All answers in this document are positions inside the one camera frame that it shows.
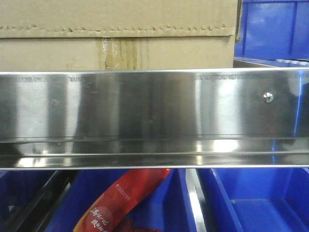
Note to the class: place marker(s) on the brown cardboard carton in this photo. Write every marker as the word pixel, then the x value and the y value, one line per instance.
pixel 93 35

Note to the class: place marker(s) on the blue bin lower middle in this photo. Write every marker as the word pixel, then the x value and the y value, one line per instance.
pixel 168 208

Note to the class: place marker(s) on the red snack bag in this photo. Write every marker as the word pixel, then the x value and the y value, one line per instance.
pixel 120 198

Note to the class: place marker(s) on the blue bin lower right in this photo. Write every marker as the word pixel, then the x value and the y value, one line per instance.
pixel 257 199

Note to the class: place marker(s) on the blue bin upper right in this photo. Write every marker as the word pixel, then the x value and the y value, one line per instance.
pixel 274 29

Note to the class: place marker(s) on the stainless steel shelf rail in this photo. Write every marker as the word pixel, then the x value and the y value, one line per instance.
pixel 200 118

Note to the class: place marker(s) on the silver rail screw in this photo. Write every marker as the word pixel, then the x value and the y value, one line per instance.
pixel 268 97

